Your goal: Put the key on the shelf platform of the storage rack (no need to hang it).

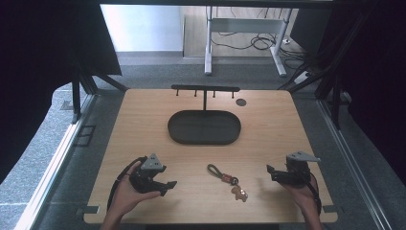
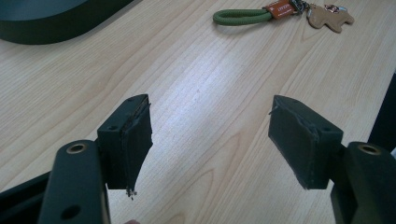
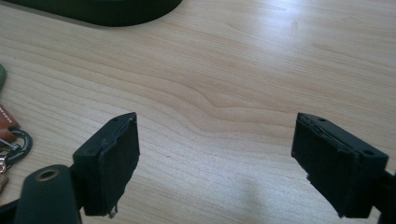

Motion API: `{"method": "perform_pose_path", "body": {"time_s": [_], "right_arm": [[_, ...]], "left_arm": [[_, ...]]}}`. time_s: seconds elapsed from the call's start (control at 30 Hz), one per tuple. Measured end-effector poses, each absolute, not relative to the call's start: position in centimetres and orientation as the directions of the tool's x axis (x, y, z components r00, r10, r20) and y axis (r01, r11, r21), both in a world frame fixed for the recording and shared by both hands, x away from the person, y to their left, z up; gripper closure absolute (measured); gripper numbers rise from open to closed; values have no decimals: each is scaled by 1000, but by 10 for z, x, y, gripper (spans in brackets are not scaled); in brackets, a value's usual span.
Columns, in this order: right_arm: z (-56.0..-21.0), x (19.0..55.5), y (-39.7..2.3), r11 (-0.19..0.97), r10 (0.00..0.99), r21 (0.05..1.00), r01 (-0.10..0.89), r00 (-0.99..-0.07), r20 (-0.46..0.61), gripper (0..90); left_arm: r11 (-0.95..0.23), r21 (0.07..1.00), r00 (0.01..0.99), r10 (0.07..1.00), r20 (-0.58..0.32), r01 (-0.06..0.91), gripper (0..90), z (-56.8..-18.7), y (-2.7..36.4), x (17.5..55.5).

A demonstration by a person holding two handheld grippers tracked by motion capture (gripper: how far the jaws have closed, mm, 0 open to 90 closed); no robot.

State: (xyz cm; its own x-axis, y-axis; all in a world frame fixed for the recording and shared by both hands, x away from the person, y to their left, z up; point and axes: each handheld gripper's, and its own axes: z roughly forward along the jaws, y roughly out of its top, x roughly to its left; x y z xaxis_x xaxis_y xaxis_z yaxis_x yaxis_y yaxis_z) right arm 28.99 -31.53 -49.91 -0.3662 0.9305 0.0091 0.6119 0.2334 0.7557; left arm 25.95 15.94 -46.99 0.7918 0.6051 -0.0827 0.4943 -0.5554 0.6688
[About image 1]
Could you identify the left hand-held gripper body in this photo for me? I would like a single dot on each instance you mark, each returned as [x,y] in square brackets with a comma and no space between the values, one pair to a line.
[150,164]

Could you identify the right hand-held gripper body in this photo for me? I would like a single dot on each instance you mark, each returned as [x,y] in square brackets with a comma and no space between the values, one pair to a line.
[295,175]

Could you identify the black key rack with tray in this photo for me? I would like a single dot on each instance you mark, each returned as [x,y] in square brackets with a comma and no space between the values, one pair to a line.
[204,127]

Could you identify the person's right hand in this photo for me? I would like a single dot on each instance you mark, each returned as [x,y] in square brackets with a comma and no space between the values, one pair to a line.
[304,196]

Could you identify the person's left hand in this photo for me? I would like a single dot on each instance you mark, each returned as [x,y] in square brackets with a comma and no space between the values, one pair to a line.
[126,195]

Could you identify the black round table grommet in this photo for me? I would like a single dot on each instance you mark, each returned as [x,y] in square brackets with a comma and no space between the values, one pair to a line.
[241,102]

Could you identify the white power strip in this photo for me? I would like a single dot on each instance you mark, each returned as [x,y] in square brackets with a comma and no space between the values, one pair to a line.
[301,77]

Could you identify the black curtain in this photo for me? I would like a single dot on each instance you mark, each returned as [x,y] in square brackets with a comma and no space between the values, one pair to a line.
[48,64]
[373,80]

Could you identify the aluminium floor rail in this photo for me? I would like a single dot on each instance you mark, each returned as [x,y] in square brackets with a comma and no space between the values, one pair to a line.
[51,172]
[351,166]

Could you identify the black metal frame strut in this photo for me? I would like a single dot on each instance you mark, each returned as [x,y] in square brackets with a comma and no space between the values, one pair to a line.
[76,96]
[332,70]

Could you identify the white metal desk frame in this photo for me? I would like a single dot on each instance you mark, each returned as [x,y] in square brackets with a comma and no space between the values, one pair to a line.
[245,25]

